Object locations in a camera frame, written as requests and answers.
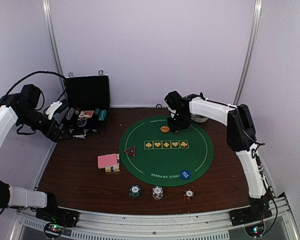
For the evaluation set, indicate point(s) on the orange round blind button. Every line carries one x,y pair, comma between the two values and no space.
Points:
165,129

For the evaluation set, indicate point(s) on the gold card deck box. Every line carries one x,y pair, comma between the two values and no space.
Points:
114,168

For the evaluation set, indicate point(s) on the blue green chip stack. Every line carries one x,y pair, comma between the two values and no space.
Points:
97,112

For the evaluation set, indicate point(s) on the red card deck in case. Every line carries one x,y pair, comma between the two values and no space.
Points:
86,114

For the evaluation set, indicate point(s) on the dark blue chip stack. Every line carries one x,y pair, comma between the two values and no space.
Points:
134,191

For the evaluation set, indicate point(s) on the blue round blind button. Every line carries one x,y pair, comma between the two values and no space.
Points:
185,174

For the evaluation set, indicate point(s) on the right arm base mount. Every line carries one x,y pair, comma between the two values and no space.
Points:
248,215

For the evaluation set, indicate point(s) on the red black triangular button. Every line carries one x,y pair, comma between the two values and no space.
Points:
131,151

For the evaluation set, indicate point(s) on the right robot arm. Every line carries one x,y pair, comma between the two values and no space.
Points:
240,135

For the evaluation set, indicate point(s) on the pink backed card deck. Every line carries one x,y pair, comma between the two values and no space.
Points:
108,160

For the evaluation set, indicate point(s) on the round green poker mat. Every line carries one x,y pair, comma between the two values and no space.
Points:
160,157

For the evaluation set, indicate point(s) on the clear dealer button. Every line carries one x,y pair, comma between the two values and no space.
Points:
81,122

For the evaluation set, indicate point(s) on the brown red chip stack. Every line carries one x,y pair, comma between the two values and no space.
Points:
188,194

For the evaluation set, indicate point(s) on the teal chip stack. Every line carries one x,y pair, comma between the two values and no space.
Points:
102,115

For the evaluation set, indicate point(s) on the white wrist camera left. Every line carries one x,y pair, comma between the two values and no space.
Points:
56,107

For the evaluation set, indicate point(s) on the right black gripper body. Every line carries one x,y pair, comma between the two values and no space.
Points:
181,121

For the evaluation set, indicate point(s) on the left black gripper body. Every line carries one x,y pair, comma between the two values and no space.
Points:
47,132

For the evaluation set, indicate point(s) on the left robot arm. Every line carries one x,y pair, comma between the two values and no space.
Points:
25,129

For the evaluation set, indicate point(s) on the black chip carrying case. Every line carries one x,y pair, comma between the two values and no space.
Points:
88,93

